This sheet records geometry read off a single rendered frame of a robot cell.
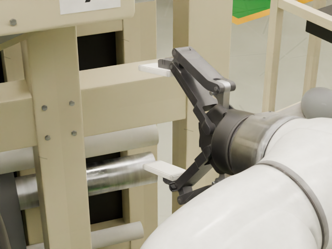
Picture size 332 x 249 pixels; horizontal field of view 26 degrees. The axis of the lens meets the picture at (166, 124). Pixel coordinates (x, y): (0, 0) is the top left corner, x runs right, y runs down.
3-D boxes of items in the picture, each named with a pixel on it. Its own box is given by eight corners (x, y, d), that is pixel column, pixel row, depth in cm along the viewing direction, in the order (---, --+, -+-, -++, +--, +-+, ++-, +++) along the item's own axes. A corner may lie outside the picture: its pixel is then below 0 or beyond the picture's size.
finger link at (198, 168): (232, 136, 86) (237, 146, 86) (191, 179, 95) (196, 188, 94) (206, 142, 84) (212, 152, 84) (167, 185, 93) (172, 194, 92)
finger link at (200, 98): (206, 138, 84) (211, 131, 83) (163, 67, 89) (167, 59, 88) (232, 132, 86) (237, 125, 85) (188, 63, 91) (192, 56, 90)
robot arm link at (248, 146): (324, 110, 77) (284, 102, 82) (261, 125, 72) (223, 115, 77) (322, 191, 79) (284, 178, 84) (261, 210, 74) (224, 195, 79)
